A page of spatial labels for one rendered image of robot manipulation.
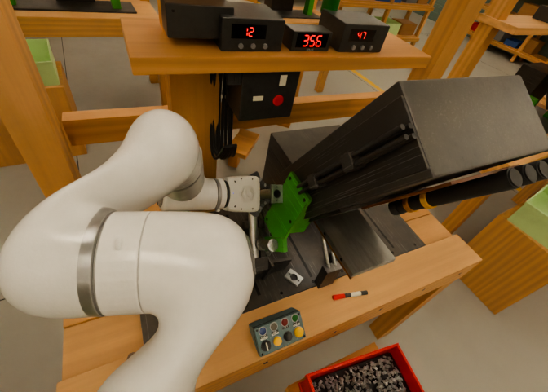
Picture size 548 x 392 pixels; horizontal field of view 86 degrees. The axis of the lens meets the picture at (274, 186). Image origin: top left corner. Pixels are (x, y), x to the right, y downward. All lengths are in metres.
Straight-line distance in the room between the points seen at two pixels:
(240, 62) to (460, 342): 2.18
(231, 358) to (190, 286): 0.68
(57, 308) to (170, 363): 0.11
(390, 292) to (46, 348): 1.71
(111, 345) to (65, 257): 0.73
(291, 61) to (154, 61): 0.33
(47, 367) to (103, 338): 1.02
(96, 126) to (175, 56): 0.41
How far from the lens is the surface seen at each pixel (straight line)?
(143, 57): 0.72
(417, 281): 1.26
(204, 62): 0.74
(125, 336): 1.01
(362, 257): 0.90
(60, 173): 1.04
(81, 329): 1.06
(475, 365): 2.45
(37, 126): 0.95
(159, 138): 0.35
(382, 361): 1.09
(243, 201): 0.80
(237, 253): 0.28
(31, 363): 2.07
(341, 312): 1.06
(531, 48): 9.55
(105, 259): 0.29
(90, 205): 0.33
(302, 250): 1.13
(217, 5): 0.77
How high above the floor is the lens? 1.81
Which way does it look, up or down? 44 degrees down
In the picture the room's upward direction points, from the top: 13 degrees clockwise
